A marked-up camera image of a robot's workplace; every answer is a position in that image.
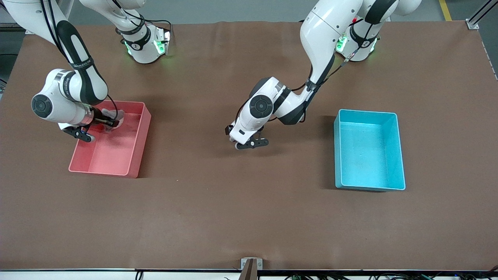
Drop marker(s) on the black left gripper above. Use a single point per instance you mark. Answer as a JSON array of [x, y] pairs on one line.
[[261, 128]]

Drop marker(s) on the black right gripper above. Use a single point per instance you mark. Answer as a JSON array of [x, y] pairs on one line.
[[100, 116]]

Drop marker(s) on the plain grey plush toy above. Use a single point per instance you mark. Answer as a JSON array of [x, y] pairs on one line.
[[120, 116]]

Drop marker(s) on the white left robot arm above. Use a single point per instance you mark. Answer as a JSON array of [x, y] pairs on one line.
[[323, 31]]

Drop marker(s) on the pink plastic box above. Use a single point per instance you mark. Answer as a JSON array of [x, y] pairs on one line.
[[113, 155]]

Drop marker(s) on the blue plastic box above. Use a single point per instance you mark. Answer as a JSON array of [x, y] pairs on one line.
[[365, 155]]

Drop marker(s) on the brown table cover sheet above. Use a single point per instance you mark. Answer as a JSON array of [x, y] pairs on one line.
[[249, 214]]

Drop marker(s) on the aluminium frame profile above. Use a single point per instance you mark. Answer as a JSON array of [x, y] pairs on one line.
[[9, 26], [472, 24]]

